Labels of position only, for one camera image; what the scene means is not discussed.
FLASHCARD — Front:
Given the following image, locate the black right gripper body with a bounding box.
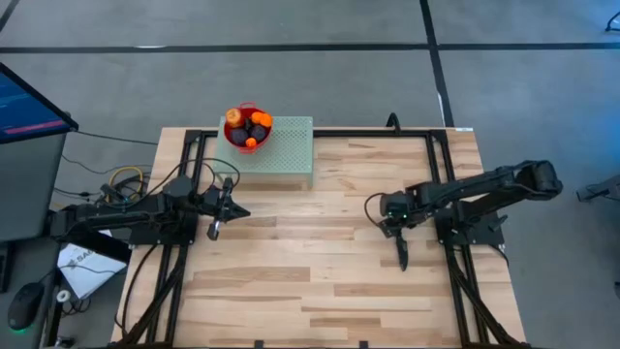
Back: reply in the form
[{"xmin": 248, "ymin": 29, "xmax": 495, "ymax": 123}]
[{"xmin": 379, "ymin": 190, "xmax": 420, "ymax": 229}]

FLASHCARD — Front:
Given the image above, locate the black knife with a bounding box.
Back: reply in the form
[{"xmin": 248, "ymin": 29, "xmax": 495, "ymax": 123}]
[{"xmin": 394, "ymin": 236, "xmax": 410, "ymax": 272}]

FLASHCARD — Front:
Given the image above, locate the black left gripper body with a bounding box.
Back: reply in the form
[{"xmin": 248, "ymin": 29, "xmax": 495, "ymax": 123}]
[{"xmin": 201, "ymin": 177, "xmax": 233, "ymax": 241}]

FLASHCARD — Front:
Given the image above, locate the black cable bundle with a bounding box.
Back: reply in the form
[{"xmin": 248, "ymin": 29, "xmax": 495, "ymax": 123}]
[
  {"xmin": 445, "ymin": 241, "xmax": 510, "ymax": 348},
  {"xmin": 113, "ymin": 241, "xmax": 188, "ymax": 348}
]

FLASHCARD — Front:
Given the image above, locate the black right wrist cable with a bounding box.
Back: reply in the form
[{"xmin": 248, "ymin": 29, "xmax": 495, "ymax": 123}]
[{"xmin": 363, "ymin": 192, "xmax": 388, "ymax": 228}]

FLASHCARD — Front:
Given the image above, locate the black computer mouse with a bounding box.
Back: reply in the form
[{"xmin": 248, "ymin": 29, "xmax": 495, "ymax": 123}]
[{"xmin": 6, "ymin": 281, "xmax": 46, "ymax": 333}]

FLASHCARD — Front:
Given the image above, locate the thin black floor cable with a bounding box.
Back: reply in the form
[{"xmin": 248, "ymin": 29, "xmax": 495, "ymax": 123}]
[{"xmin": 77, "ymin": 129, "xmax": 160, "ymax": 146}]

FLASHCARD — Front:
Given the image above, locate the red plastic colander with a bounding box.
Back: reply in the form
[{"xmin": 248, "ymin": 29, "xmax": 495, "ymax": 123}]
[{"xmin": 222, "ymin": 101, "xmax": 274, "ymax": 155}]

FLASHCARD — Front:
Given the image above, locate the yellow cable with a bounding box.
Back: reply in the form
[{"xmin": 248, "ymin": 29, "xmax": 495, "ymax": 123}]
[{"xmin": 107, "ymin": 166, "xmax": 145, "ymax": 195}]

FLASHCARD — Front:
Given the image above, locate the white paper booklet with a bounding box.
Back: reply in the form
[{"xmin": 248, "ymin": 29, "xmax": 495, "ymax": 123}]
[{"xmin": 56, "ymin": 241, "xmax": 128, "ymax": 300}]

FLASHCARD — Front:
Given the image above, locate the computer monitor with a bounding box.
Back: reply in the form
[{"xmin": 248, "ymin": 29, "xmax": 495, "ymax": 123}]
[{"xmin": 0, "ymin": 61, "xmax": 79, "ymax": 242}]

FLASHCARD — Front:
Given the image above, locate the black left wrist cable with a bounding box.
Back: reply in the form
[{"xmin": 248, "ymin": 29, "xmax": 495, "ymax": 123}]
[{"xmin": 144, "ymin": 156, "xmax": 241, "ymax": 200}]

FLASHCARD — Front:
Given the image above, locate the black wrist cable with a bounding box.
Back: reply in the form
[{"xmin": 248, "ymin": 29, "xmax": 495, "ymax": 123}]
[
  {"xmin": 144, "ymin": 156, "xmax": 241, "ymax": 200},
  {"xmin": 363, "ymin": 192, "xmax": 388, "ymax": 228}
]

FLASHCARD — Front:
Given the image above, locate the black desk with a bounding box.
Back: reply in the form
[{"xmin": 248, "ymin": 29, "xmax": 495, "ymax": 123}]
[{"xmin": 0, "ymin": 212, "xmax": 133, "ymax": 349}]

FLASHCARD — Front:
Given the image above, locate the green perforated box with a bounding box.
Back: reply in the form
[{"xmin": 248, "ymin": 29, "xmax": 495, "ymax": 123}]
[{"xmin": 212, "ymin": 114, "xmax": 314, "ymax": 191}]

